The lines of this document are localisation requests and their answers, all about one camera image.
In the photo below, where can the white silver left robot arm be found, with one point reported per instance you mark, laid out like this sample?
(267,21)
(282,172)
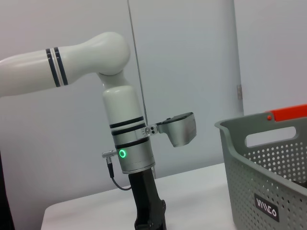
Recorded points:
(96,60)

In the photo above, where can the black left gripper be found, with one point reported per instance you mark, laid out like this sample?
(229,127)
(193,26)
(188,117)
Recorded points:
(146,198)

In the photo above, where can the black background panel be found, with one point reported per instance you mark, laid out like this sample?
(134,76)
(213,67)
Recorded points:
(4,196)

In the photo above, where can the metal door hinge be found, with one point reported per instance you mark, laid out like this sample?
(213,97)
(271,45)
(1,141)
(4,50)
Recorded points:
(239,91)

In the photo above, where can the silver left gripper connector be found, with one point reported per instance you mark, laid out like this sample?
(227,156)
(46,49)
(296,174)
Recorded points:
(109,154)

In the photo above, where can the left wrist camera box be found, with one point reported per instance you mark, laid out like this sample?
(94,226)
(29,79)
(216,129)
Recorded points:
(180,131)

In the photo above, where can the grey perforated storage bin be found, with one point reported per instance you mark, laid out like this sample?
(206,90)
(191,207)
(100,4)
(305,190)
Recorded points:
(251,179)

